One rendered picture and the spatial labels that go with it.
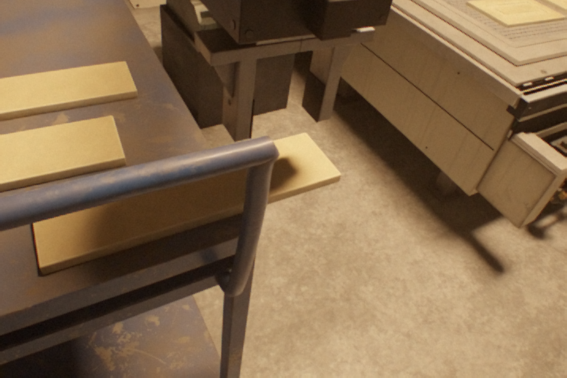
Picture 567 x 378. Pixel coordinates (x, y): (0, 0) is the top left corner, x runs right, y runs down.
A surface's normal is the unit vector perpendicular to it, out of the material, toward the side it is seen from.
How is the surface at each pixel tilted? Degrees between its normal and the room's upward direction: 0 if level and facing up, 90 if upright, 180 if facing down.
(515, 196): 90
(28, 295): 0
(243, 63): 90
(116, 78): 0
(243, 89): 90
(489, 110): 90
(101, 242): 0
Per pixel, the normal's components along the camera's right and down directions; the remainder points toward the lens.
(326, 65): -0.87, 0.23
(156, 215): 0.12, -0.75
